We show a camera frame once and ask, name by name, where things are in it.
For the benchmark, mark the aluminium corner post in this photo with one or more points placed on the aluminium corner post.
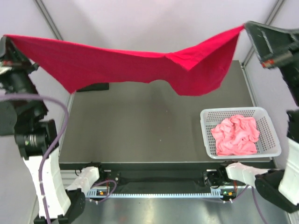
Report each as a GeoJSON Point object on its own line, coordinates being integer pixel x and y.
{"type": "Point", "coordinates": [48, 19]}
{"type": "Point", "coordinates": [256, 32]}

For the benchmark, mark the pink crumpled t shirt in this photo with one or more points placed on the pink crumpled t shirt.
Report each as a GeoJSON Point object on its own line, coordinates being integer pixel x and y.
{"type": "Point", "coordinates": [236, 135]}

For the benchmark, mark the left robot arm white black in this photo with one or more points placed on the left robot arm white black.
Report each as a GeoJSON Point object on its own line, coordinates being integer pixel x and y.
{"type": "Point", "coordinates": [22, 113]}

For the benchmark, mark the folded black t shirt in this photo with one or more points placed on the folded black t shirt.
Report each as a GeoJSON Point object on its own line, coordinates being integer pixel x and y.
{"type": "Point", "coordinates": [95, 87]}

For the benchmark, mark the red polo t shirt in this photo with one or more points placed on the red polo t shirt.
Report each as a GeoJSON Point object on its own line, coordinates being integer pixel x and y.
{"type": "Point", "coordinates": [194, 71]}

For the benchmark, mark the white perforated plastic basket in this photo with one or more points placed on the white perforated plastic basket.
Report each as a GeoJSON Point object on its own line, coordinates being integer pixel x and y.
{"type": "Point", "coordinates": [267, 145]}

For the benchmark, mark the left aluminium corner post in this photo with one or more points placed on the left aluminium corner post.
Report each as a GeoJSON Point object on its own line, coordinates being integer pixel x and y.
{"type": "Point", "coordinates": [48, 19]}

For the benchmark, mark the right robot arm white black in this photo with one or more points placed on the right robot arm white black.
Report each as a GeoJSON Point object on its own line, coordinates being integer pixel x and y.
{"type": "Point", "coordinates": [279, 186]}

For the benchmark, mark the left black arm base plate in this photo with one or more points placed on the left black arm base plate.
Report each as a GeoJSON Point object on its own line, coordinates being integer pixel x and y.
{"type": "Point", "coordinates": [105, 172]}

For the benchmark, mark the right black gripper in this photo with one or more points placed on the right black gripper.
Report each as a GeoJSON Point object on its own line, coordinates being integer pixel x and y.
{"type": "Point", "coordinates": [267, 40]}

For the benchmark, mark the right aluminium corner post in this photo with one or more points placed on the right aluminium corner post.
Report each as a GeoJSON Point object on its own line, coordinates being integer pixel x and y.
{"type": "Point", "coordinates": [256, 32]}

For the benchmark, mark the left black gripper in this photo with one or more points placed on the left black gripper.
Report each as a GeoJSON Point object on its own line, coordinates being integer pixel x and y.
{"type": "Point", "coordinates": [16, 60]}

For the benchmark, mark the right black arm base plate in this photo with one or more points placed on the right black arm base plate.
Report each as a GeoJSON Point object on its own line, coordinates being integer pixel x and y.
{"type": "Point", "coordinates": [216, 178]}

